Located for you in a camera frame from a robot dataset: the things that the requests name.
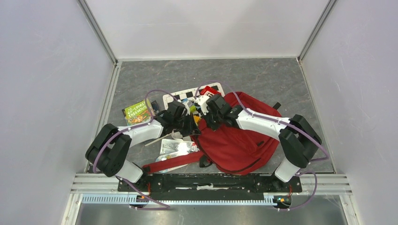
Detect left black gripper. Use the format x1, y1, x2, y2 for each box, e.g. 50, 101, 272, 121
173, 112, 201, 136

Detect red student backpack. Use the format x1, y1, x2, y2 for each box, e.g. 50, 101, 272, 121
143, 92, 280, 175

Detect green treehouse book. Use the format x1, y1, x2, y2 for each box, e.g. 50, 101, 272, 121
122, 100, 155, 126

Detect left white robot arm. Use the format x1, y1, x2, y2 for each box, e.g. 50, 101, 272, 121
85, 100, 200, 191

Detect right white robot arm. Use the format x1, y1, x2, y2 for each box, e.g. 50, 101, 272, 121
196, 94, 322, 191

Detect brown blue green block stack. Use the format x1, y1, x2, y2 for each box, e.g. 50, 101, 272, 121
181, 98, 198, 114

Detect yellow orange block stack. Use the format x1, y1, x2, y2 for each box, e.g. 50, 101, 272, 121
193, 115, 201, 124

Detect black white chess mat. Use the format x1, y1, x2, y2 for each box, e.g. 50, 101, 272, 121
162, 82, 225, 141

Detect red window toy block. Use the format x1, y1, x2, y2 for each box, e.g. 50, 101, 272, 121
199, 86, 221, 97

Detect dark blue book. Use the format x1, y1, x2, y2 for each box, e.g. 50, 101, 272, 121
151, 100, 161, 116

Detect packaged ruler set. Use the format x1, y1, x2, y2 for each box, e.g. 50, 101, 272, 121
160, 139, 199, 155

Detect blue packaged correction tape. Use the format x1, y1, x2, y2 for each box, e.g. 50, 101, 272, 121
154, 154, 188, 173

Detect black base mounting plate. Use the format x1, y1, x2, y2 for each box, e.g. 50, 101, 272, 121
135, 173, 303, 201

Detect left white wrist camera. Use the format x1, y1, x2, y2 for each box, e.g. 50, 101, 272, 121
181, 100, 195, 116

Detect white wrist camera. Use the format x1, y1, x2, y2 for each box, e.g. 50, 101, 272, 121
181, 100, 195, 116
193, 95, 210, 115

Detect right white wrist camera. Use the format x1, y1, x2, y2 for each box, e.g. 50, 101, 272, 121
193, 95, 210, 115

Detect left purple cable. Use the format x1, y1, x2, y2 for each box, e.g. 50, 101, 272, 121
92, 89, 187, 211

